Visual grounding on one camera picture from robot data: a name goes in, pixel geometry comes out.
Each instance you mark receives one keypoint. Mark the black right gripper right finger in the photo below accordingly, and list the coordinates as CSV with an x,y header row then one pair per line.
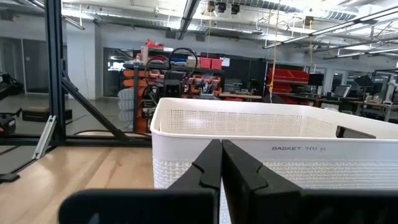
x,y
264,205

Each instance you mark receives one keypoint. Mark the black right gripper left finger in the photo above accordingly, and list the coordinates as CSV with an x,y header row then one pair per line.
x,y
192,205

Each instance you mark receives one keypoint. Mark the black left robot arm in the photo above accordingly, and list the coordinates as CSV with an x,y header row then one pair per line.
x,y
174,85

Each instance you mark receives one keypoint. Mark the white perforated plastic basket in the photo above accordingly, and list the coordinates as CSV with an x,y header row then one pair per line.
x,y
248,124

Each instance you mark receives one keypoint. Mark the red storage bin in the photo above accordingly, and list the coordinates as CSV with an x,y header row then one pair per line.
x,y
216,64
205,63

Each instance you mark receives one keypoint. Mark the wooden workbench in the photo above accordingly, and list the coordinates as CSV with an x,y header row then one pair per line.
x,y
239,96

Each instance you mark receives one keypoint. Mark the white stacked crates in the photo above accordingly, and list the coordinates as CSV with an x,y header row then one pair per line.
x,y
126,104

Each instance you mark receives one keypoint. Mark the rack of red bins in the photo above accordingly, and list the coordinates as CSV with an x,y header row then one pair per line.
x,y
287,76

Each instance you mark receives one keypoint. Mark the black storage cabinet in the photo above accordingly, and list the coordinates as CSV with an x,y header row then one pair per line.
x,y
242,73

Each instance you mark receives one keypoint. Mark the black background monitor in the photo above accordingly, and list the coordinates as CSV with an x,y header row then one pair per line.
x,y
316,79

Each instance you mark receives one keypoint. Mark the grey open laptop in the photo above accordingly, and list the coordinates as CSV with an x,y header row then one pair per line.
x,y
341,91

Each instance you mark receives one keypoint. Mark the shelf with orange bins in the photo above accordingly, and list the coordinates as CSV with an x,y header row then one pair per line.
x,y
136,77

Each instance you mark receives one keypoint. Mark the red tool case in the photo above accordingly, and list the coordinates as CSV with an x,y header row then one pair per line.
x,y
155,45

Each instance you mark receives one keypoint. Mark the dark flat floor box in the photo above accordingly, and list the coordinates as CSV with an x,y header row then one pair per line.
x,y
46,114

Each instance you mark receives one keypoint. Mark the long ceiling light strip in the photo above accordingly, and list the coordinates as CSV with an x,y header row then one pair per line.
x,y
326,29

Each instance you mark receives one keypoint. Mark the black horizontal frame rail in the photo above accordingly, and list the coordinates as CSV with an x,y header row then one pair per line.
x,y
93,140

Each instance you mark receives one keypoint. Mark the black diagonal frame brace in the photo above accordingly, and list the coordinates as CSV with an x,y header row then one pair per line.
x,y
93,110

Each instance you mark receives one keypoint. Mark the silver aluminium bracket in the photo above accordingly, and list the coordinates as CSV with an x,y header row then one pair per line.
x,y
45,137

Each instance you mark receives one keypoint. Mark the black frame foot bracket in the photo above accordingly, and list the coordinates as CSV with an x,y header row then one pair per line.
x,y
8,178

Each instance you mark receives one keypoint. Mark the black vertical frame post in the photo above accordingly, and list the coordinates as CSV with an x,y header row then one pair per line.
x,y
55,62

